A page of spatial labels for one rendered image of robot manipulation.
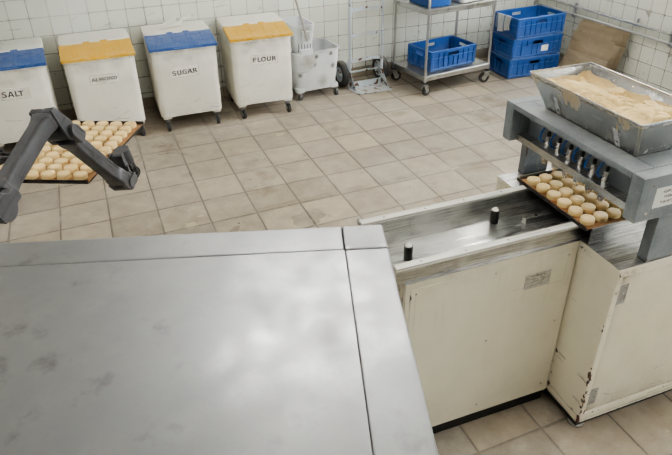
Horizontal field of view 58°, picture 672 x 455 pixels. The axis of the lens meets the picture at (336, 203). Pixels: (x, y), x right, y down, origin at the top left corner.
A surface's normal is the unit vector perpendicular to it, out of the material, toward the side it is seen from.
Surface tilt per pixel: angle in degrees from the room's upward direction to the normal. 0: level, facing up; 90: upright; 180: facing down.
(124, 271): 0
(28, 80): 92
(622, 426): 0
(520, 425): 0
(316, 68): 95
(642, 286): 90
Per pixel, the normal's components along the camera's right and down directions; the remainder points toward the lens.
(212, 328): -0.01, -0.86
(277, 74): 0.37, 0.51
